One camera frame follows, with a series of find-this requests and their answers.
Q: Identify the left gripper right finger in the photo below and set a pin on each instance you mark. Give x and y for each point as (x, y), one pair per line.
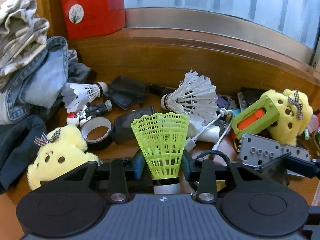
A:
(202, 171)

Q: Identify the green utility knife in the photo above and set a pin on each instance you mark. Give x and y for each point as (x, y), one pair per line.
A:
(255, 118)

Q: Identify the white feather shuttlecock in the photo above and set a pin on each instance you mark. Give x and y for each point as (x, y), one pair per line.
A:
(77, 95)
(195, 97)

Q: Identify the grey perforated building plate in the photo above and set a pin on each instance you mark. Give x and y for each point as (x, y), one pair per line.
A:
(255, 151)

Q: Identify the small robot figure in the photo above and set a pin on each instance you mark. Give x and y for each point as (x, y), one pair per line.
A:
(88, 112)

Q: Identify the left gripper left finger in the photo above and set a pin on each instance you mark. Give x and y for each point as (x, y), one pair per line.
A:
(121, 171)

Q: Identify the purple toy car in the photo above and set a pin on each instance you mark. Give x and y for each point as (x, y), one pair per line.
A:
(222, 101)

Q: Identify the pile of folded clothes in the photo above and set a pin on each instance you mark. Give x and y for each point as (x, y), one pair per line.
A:
(34, 68)

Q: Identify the red tea box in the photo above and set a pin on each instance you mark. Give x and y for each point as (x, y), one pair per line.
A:
(88, 18)

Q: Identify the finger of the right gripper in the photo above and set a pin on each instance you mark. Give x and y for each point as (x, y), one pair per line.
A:
(303, 167)
(274, 161)

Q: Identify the yellow plush toy with bow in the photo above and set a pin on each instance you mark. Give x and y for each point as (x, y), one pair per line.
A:
(294, 115)

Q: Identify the black tape roll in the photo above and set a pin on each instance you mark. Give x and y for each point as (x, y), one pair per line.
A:
(97, 133)

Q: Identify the black wallet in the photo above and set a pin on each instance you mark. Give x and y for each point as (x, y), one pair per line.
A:
(123, 92)

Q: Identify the neon green plastic shuttlecock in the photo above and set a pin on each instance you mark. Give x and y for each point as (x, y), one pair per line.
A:
(161, 138)

